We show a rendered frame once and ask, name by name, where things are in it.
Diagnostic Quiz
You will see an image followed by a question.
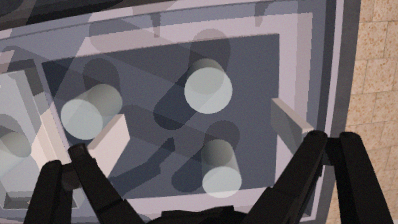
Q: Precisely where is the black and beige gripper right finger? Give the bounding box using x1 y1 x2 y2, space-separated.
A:
239 98 394 224

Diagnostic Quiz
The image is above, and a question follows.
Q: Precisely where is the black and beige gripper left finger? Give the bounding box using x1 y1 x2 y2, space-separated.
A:
23 114 145 224

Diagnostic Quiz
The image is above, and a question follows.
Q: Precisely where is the clear glass cylinder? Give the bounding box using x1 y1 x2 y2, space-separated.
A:
201 139 242 198
0 132 32 179
184 59 232 114
61 84 122 140

